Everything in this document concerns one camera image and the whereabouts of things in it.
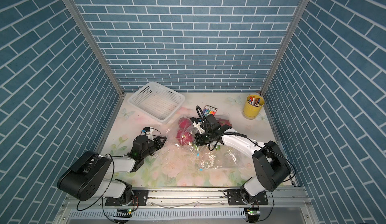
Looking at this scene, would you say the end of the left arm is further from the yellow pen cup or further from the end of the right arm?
the yellow pen cup

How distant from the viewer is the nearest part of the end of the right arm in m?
A: 0.63

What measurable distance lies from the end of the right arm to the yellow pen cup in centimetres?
38

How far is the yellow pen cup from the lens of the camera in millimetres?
980

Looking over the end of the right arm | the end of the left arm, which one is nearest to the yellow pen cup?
the end of the right arm
